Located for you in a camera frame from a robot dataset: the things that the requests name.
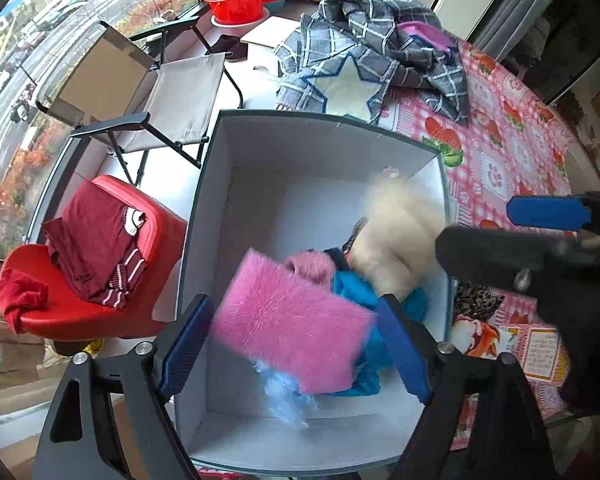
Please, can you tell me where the cream fluffy plush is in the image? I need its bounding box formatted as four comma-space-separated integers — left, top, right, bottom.
347, 172, 448, 306

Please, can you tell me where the cartoon printed calendar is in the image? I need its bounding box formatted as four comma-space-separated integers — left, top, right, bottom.
450, 314, 573, 386

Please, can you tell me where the purple pink cloth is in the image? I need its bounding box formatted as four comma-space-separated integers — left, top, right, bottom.
395, 19, 458, 56

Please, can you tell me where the light wooden stool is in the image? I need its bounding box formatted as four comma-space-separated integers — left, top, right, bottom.
241, 15, 306, 76

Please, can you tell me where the leopard print cloth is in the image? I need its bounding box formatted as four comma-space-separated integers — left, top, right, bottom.
452, 280, 506, 318

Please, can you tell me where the grey plaid garment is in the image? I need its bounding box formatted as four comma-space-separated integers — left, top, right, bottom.
274, 0, 472, 126

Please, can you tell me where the red plastic basin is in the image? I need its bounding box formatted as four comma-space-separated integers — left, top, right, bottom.
200, 0, 268, 26

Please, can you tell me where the grey folding chair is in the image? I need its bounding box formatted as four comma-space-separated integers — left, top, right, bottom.
35, 16, 245, 186

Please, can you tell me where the pink furry pouch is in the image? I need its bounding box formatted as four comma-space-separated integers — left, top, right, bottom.
212, 247, 378, 395

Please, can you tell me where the red plastic chair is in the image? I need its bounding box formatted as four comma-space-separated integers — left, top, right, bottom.
0, 175, 188, 356

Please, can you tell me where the grey storage box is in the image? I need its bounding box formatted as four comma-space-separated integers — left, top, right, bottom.
172, 109, 453, 476

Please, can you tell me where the strawberry printed pink tablecloth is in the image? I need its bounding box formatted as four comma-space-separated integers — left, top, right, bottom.
375, 35, 596, 451

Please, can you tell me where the dark red sweater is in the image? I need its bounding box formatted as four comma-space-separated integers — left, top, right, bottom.
41, 179, 148, 310

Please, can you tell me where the light blue fluffy item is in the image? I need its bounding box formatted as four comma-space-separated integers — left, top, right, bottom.
252, 360, 321, 431

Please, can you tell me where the red knit cloth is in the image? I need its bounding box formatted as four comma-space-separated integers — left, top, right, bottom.
0, 267, 50, 335

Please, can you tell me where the dark brown slipper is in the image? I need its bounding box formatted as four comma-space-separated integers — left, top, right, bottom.
205, 35, 236, 57
225, 40, 250, 64

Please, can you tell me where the blue fleece garment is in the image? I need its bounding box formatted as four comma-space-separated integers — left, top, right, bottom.
325, 247, 428, 398

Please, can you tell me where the pink fuzzy sock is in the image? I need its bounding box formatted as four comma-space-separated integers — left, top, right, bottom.
285, 251, 338, 291

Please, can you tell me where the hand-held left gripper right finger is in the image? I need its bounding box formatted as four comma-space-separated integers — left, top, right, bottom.
375, 294, 558, 480

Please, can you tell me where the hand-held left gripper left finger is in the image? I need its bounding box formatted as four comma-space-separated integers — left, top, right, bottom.
32, 294, 213, 480

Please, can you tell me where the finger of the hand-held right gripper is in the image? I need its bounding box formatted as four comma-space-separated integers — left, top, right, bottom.
506, 191, 600, 233
436, 225, 600, 301

